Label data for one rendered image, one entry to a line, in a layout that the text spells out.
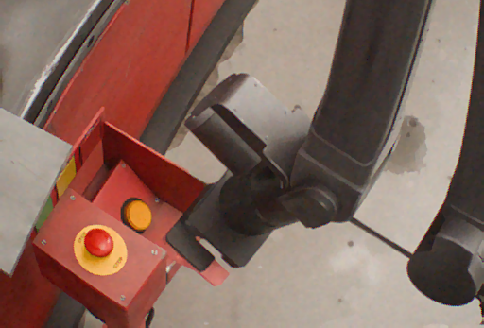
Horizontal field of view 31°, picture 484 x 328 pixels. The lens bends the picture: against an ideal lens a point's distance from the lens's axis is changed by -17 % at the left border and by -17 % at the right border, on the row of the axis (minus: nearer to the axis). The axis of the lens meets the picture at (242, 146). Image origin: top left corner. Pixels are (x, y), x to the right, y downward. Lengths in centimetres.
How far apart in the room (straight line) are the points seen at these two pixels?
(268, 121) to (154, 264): 45
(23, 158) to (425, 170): 139
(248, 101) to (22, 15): 59
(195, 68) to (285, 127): 146
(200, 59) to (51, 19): 101
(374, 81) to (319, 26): 178
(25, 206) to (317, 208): 36
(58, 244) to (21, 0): 36
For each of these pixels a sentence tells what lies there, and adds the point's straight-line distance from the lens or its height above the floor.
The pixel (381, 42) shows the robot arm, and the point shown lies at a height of 140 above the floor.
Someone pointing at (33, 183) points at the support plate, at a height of 100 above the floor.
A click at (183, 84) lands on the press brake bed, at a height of 5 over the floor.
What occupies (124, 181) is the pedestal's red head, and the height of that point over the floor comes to 74.
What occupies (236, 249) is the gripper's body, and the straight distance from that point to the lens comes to 88.
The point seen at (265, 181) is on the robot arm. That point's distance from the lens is 81.
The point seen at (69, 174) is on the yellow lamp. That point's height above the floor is 81.
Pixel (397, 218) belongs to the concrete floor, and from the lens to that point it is 216.
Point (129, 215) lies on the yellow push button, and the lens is 127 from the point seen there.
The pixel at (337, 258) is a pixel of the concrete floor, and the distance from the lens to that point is 209.
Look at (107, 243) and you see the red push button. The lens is 116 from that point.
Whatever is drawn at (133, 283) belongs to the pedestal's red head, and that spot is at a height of 78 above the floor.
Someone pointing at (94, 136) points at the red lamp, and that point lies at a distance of 123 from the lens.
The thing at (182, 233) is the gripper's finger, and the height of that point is 107.
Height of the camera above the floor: 186
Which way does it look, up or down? 58 degrees down
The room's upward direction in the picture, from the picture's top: 10 degrees clockwise
